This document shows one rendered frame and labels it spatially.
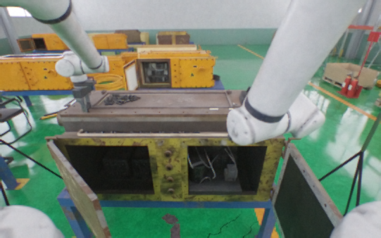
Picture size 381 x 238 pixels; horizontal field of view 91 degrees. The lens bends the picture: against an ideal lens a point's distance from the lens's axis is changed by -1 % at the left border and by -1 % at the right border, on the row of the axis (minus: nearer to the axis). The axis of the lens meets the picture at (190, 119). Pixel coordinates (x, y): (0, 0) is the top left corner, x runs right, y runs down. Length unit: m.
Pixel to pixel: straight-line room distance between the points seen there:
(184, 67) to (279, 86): 3.47
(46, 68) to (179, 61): 2.57
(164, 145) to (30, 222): 0.98
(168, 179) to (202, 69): 2.73
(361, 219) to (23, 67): 4.94
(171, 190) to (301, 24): 1.33
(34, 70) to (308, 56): 4.70
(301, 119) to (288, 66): 0.20
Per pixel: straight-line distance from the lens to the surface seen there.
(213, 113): 1.21
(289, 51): 0.34
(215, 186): 1.54
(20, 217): 0.34
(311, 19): 0.32
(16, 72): 5.04
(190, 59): 3.75
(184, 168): 1.34
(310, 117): 0.52
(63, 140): 1.46
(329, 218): 1.01
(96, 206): 0.98
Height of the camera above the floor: 1.89
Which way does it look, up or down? 28 degrees down
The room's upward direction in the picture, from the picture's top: 1 degrees counter-clockwise
